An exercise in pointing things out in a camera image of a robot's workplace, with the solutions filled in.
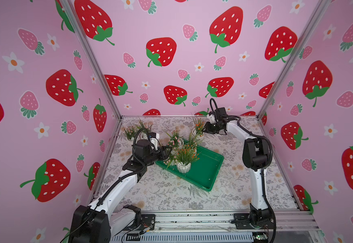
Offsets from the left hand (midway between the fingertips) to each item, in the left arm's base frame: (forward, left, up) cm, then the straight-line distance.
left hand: (170, 148), depth 81 cm
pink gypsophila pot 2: (-3, 0, -8) cm, 8 cm away
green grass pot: (-2, -8, -5) cm, 10 cm away
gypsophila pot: (+17, +27, -5) cm, 32 cm away
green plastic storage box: (-5, -20, -18) cm, 27 cm away
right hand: (+21, -18, -9) cm, 29 cm away
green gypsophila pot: (+7, -13, -4) cm, 16 cm away
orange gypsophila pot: (+18, -17, -6) cm, 25 cm away
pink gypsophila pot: (+7, -3, -4) cm, 8 cm away
